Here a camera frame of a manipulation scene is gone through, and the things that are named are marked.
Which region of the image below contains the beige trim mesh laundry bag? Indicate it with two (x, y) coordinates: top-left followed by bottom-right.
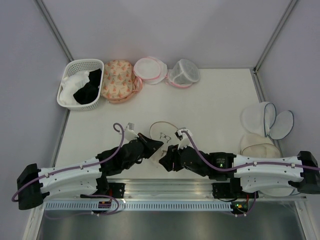
(149, 121), (180, 165)

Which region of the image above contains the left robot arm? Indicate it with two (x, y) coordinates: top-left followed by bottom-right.
(11, 133), (163, 210)

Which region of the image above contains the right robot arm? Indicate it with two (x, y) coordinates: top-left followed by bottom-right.
(159, 145), (320, 198)

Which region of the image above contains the floral peach laundry bag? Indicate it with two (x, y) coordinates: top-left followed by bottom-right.
(101, 59), (143, 104)

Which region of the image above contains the pink trim round laundry bag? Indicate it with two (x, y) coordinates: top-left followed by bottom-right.
(133, 56), (168, 85)

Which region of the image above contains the pink trim mesh dome bag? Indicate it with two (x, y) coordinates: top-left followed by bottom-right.
(166, 59), (201, 89)

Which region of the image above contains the cream empty laundry bag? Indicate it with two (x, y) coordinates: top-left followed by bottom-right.
(239, 133), (281, 159)

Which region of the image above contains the white plastic laundry basket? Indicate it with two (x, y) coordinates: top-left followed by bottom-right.
(56, 58), (105, 111)

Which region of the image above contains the blue trim open laundry bag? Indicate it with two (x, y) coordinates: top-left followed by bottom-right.
(239, 101), (295, 140)

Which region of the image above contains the black garment in basket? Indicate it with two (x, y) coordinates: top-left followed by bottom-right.
(73, 69), (102, 105)

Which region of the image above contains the white garment in basket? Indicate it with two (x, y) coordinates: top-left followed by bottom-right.
(58, 71), (89, 106)

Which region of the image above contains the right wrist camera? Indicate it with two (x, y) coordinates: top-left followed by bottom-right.
(175, 127), (193, 150)

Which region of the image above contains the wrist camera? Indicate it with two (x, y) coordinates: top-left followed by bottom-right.
(175, 127), (193, 150)
(124, 122), (139, 142)

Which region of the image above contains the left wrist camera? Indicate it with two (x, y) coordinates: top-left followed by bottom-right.
(124, 122), (139, 142)

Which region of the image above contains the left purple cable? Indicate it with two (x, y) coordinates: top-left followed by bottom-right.
(11, 122), (126, 203)

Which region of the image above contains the purple cable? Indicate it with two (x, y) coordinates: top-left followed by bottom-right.
(180, 129), (320, 173)
(11, 122), (126, 203)

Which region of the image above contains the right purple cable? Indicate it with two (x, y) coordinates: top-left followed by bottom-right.
(180, 129), (320, 173)

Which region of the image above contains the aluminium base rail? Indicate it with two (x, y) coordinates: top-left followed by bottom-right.
(34, 177), (308, 201)

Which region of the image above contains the white slotted cable duct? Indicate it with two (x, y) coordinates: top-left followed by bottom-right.
(44, 200), (232, 212)

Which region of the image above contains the left frame post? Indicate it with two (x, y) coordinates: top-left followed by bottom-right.
(34, 0), (74, 62)

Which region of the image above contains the frame post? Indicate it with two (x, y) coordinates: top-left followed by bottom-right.
(252, 0), (299, 75)
(34, 0), (74, 62)

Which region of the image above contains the right frame post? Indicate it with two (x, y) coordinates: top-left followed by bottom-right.
(252, 0), (299, 75)

